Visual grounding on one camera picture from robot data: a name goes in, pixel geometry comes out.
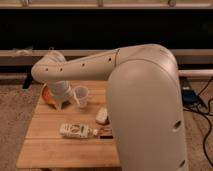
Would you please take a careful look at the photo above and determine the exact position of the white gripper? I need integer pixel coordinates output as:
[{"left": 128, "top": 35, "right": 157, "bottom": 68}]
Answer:
[{"left": 48, "top": 81, "right": 74, "bottom": 110}]

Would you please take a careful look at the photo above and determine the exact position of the orange ceramic bowl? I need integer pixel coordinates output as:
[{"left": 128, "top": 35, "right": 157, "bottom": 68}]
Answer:
[{"left": 42, "top": 85, "right": 55, "bottom": 105}]

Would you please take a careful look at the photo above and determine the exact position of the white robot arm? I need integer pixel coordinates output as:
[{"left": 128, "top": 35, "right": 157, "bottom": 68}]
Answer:
[{"left": 31, "top": 44, "right": 189, "bottom": 171}]

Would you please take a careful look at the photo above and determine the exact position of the clear plastic cup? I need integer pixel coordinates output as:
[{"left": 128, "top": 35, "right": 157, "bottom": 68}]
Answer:
[{"left": 74, "top": 86, "right": 89, "bottom": 108}]

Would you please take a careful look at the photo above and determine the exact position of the white plastic bottle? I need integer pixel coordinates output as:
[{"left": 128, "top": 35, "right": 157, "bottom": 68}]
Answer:
[{"left": 59, "top": 123, "right": 98, "bottom": 139}]

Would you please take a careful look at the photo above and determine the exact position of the white cloth piece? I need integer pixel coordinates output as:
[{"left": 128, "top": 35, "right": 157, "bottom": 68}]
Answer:
[{"left": 96, "top": 107, "right": 108, "bottom": 124}]

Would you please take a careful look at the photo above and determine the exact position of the wooden table board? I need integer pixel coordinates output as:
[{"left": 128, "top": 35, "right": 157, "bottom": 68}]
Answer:
[{"left": 17, "top": 81, "right": 120, "bottom": 170}]

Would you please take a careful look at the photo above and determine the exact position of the brown rectangular bar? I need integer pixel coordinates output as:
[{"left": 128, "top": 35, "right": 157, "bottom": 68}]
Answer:
[{"left": 98, "top": 135, "right": 114, "bottom": 139}]

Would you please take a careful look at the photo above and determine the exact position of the blue power adapter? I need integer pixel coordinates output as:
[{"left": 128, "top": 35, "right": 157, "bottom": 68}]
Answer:
[{"left": 181, "top": 89, "right": 199, "bottom": 107}]

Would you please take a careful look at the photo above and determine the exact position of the metal rail frame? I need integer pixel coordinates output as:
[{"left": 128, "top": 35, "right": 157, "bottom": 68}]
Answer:
[{"left": 0, "top": 44, "right": 213, "bottom": 83}]

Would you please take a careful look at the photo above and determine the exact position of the black cable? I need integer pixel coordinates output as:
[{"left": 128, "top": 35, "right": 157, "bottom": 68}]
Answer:
[{"left": 183, "top": 77, "right": 213, "bottom": 168}]

